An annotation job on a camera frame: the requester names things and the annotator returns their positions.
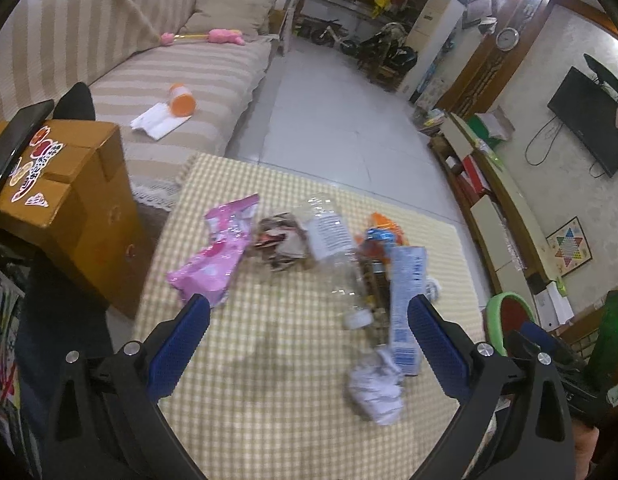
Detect white paper ball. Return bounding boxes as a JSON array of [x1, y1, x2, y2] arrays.
[[346, 350, 405, 426]]

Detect wall-mounted black television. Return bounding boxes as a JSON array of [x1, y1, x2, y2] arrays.
[[548, 66, 618, 178]]

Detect white standing air conditioner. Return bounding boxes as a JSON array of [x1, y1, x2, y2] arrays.
[[406, 0, 462, 93]]

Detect pink toy wand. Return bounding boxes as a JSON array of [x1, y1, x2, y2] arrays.
[[160, 28, 246, 47]]

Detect brown wrapper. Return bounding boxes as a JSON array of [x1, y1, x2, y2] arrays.
[[254, 212, 315, 273]]

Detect person's right hand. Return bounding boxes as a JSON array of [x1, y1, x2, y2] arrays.
[[572, 417, 602, 478]]

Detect green white box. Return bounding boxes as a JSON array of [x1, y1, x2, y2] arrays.
[[466, 106, 515, 148]]

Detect pink plastic bag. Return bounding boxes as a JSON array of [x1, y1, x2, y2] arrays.
[[167, 194, 261, 308]]

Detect person's blue trouser leg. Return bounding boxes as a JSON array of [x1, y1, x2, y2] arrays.
[[14, 250, 134, 441]]

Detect beige cushion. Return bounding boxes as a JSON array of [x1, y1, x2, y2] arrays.
[[179, 0, 282, 36]]

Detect black tablet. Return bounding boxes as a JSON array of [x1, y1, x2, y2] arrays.
[[0, 99, 54, 196]]

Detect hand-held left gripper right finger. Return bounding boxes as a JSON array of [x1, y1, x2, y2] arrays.
[[407, 295, 577, 480]]

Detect small white bicycle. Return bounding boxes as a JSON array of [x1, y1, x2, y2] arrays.
[[311, 20, 357, 51]]

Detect white cloth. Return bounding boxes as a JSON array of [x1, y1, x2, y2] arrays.
[[130, 102, 192, 140]]

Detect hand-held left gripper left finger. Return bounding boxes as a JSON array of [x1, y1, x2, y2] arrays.
[[41, 294, 240, 480]]

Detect beige striped sofa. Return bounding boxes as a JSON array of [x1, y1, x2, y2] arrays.
[[0, 0, 275, 201]]

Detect long cream television cabinet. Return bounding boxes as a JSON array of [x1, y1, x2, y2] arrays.
[[429, 112, 560, 311]]

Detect long blue white carton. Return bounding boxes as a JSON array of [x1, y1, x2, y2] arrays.
[[386, 245, 430, 376]]

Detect yellow checked tablecloth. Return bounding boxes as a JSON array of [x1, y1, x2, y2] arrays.
[[131, 152, 495, 480]]

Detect clear plastic bottle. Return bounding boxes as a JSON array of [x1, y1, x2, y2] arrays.
[[304, 195, 390, 331]]

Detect wooden cabinet with stickers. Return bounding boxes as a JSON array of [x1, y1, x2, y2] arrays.
[[0, 120, 144, 318]]

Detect black oval object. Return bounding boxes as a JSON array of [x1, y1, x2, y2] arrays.
[[583, 52, 618, 91]]

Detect red bin with green rim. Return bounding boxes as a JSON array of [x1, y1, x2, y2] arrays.
[[484, 294, 540, 356]]

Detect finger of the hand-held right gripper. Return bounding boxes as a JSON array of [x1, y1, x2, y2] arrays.
[[520, 321, 575, 368], [504, 330, 540, 359]]

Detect orange snack packet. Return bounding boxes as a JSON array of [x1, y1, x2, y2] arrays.
[[356, 212, 405, 261]]

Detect colourful checkers board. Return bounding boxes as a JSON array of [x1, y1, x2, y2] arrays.
[[546, 216, 593, 277]]

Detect orange cup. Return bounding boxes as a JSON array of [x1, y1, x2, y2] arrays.
[[169, 84, 196, 116]]

